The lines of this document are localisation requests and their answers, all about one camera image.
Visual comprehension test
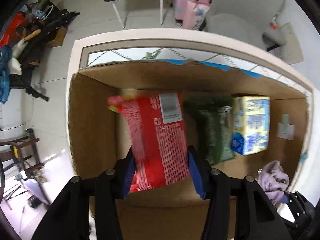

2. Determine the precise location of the pink suitcase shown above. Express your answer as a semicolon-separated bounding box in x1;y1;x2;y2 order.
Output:
174;0;215;30

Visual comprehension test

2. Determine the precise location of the small cardboard box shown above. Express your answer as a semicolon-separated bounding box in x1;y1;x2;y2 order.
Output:
46;26;68;48

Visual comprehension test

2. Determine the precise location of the yellow and blue carton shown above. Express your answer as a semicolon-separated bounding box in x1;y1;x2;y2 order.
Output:
230;95;271;156

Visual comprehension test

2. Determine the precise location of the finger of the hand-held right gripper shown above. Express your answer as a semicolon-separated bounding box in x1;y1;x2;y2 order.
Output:
280;190;316;230

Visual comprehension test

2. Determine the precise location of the green snack packet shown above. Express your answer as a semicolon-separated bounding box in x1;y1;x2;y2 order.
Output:
184;95;236;165

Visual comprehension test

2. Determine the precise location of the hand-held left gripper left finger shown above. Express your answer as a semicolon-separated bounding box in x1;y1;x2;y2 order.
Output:
32;146;137;240

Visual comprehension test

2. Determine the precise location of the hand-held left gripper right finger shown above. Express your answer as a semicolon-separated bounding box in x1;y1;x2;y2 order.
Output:
187;145;292;240

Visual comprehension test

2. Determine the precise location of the dark wooden stool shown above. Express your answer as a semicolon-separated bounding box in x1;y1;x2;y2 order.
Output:
0;129;52;210

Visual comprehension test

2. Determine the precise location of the lilac cloth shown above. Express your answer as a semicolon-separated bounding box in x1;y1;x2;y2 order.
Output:
257;160;290;205

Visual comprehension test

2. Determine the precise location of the red snack packet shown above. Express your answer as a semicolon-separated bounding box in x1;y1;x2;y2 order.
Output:
107;92;191;193

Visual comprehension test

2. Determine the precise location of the pile of clutter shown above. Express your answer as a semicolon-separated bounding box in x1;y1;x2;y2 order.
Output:
0;2;80;103

